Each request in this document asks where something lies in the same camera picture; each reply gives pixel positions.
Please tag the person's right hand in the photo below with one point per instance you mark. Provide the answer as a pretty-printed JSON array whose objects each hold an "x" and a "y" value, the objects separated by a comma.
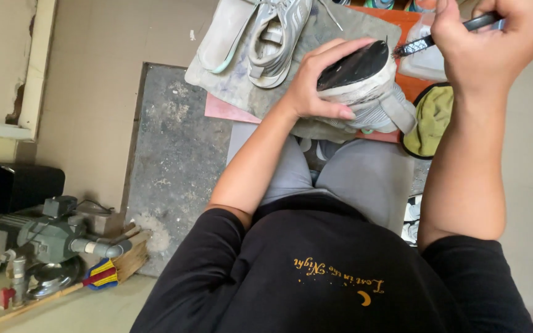
[{"x": 488, "y": 51}]

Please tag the person's left hand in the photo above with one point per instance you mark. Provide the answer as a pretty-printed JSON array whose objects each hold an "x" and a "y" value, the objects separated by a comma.
[{"x": 301, "y": 88}]

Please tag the person's right fingers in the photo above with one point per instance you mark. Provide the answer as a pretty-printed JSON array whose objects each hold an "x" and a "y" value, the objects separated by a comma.
[{"x": 442, "y": 16}]

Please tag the grey sneaker with black sole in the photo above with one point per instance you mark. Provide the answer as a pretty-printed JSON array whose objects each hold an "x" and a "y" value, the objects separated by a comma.
[{"x": 368, "y": 88}]

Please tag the orange board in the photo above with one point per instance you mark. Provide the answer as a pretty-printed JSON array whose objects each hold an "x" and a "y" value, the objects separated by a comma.
[{"x": 403, "y": 21}]

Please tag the clear plastic container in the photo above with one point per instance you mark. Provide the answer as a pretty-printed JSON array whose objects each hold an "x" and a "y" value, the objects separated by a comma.
[{"x": 426, "y": 64}]

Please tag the row of colourful shoes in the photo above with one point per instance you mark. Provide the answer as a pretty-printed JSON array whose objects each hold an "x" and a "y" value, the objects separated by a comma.
[{"x": 380, "y": 3}]

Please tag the yellow-green cloth with black rim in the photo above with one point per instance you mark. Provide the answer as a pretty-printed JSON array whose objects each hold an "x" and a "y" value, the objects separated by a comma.
[{"x": 430, "y": 120}]

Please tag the grey laced sneaker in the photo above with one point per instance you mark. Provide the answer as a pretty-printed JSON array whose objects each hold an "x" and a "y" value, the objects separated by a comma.
[{"x": 273, "y": 41}]

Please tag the person's grey trousers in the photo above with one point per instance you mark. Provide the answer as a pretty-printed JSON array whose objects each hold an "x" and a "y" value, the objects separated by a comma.
[{"x": 363, "y": 175}]

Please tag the white shoe under legs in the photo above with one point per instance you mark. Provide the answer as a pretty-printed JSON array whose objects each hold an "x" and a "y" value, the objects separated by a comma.
[{"x": 412, "y": 219}]

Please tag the dirty grey cloth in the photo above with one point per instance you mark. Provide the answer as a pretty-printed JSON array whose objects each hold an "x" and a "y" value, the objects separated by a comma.
[{"x": 243, "y": 95}]

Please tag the white shoe insole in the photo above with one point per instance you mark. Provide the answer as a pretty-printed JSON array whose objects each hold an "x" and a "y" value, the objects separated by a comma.
[{"x": 222, "y": 34}]

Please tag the pink sheet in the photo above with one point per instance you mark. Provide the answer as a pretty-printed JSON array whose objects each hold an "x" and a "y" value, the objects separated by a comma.
[{"x": 222, "y": 110}]

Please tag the person's black shirt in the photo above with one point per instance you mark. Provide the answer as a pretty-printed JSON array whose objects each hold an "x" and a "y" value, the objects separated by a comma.
[{"x": 322, "y": 277}]

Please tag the grey floor mat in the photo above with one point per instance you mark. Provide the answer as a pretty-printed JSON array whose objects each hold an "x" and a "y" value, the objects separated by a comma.
[{"x": 178, "y": 166}]

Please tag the broom with striped binding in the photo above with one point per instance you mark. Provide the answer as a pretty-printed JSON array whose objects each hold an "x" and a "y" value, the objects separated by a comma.
[{"x": 109, "y": 270}]

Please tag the green water pump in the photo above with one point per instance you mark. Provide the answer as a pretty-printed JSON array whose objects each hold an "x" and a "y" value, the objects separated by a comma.
[{"x": 46, "y": 233}]

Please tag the black box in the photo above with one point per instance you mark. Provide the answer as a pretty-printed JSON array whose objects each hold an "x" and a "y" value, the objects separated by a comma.
[{"x": 14, "y": 186}]

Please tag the shiny metal lid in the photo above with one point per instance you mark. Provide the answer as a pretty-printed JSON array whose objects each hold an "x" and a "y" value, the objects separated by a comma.
[{"x": 53, "y": 277}]

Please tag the white wooden frame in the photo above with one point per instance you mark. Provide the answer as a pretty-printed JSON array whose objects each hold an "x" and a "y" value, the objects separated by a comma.
[{"x": 35, "y": 69}]

